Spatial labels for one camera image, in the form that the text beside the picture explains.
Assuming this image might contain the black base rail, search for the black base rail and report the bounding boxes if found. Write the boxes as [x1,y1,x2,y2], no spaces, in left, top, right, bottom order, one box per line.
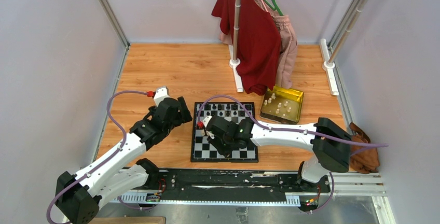
[125,168,332,206]

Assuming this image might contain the brown cloth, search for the brown cloth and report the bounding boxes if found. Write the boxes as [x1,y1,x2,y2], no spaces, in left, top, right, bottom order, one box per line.
[349,122,380,174]

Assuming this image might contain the pink garment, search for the pink garment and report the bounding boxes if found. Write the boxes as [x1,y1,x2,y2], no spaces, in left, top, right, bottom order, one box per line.
[219,0,298,88]

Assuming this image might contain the black white chess board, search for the black white chess board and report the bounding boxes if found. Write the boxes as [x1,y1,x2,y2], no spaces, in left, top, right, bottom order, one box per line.
[190,102,259,163]

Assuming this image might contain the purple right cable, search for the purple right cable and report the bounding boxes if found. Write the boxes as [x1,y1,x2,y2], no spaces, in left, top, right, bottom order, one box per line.
[196,95,389,213]

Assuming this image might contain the purple cable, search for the purple cable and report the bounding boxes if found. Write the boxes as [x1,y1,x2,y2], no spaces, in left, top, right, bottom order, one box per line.
[46,90,155,224]
[196,95,389,213]

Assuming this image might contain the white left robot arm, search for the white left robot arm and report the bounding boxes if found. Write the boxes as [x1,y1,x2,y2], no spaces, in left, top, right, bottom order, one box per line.
[46,95,192,223]

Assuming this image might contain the white clothes rack stand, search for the white clothes rack stand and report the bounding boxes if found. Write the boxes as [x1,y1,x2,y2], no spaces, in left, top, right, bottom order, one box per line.
[229,0,244,93]

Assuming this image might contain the white right rack foot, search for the white right rack foot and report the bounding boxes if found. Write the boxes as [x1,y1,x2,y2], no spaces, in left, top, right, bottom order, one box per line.
[319,38,339,96]

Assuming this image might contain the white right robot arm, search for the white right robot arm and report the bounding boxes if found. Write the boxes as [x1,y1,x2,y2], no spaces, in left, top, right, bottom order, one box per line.
[200,116,351,192]

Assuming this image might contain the yellow metal tin box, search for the yellow metal tin box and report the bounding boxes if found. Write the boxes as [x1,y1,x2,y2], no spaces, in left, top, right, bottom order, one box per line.
[260,86,304,125]

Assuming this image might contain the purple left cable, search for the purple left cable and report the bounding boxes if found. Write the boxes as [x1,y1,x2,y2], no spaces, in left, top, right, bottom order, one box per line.
[46,90,155,224]

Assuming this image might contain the red t-shirt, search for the red t-shirt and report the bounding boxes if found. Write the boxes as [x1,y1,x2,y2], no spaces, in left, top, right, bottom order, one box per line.
[212,0,281,95]

